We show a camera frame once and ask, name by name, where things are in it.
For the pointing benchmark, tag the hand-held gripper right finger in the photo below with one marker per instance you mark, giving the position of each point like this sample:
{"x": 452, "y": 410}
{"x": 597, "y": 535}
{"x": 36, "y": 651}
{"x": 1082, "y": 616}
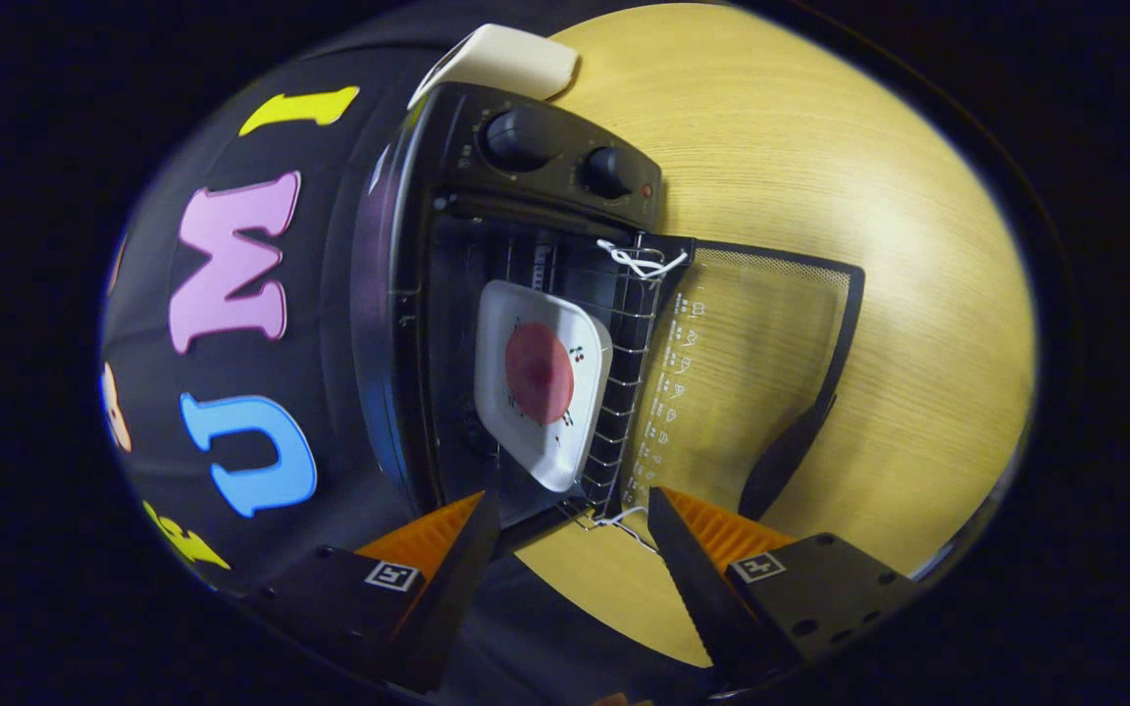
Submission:
{"x": 697, "y": 598}

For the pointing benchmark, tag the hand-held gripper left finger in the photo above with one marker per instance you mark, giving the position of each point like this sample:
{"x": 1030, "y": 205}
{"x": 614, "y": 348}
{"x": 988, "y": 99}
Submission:
{"x": 457, "y": 588}

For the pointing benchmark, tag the white square plate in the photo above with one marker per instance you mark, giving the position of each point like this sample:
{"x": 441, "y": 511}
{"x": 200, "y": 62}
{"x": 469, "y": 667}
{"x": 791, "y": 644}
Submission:
{"x": 565, "y": 461}

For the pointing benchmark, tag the pink round meat slice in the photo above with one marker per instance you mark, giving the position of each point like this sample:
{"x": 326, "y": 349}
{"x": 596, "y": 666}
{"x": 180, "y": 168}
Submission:
{"x": 539, "y": 373}

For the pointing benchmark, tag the black toaster oven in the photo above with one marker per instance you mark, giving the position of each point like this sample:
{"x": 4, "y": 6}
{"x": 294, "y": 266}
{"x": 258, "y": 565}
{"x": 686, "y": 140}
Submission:
{"x": 526, "y": 167}

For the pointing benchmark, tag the white pop-up toaster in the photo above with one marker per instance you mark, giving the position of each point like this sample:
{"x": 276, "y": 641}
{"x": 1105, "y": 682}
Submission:
{"x": 506, "y": 59}

